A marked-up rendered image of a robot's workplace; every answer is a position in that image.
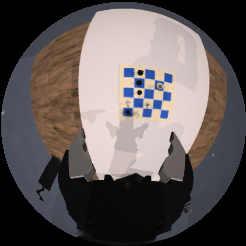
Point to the blue and cream chessboard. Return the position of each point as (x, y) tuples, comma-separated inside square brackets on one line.
[(161, 99)]

